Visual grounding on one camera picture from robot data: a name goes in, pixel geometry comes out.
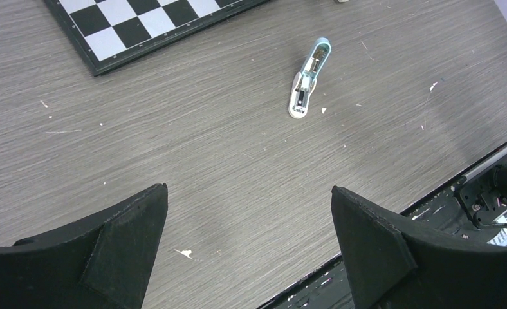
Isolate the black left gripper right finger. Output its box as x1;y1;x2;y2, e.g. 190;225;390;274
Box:
331;186;507;308

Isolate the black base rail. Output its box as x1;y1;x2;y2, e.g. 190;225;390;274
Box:
264;142;507;308

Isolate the black and white chessboard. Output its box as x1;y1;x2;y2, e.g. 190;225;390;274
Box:
44;0;265;76

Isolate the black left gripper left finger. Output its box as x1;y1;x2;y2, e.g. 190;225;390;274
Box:
0;183;168;308

